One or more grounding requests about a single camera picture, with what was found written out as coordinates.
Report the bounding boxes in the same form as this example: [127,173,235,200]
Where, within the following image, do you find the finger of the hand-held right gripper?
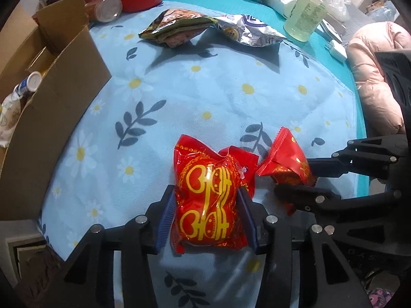
[308,134,410,179]
[274,183,411,248]

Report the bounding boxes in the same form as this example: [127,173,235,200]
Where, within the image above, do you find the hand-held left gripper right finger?
[237,186,370,308]

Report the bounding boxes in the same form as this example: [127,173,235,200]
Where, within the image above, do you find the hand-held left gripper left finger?
[54,184,177,308]

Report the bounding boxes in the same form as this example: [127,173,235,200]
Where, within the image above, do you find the small red gold-print packet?
[255,128,318,215]

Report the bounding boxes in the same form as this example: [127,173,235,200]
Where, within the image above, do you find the large red gold-print packet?
[170,134,260,255]

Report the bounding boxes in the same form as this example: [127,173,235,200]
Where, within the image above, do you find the brown cardboard box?
[0,0,112,222]

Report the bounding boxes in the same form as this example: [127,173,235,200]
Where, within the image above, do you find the white bread-print packet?
[0,91,24,148]

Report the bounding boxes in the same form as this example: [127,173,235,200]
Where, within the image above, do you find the white and blue candy tube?
[13,71,43,98]

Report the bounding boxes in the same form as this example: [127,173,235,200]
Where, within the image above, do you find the pink padded jacket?
[348,21,411,134]

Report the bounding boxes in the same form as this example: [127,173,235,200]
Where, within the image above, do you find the white charger plug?
[324,40,347,61]

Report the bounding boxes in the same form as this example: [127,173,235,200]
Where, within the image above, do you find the bottle of pale yellow liquid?
[283,0,328,42]

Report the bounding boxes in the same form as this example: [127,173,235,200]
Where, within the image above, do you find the floral patterned clothing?
[366,287,396,308]

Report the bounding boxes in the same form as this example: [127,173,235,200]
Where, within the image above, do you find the blue daisy-print cloth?
[37,2,360,308]

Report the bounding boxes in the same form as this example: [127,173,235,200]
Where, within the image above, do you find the brown wooden boards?
[5,234,68,302]

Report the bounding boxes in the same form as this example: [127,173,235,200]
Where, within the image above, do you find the white plastic pack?
[266,0,297,18]

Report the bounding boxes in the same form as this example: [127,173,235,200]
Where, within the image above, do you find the silver and purple snack bag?
[213,13,287,48]

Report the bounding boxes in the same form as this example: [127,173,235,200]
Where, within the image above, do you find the brown snack bag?
[138,8,219,49]

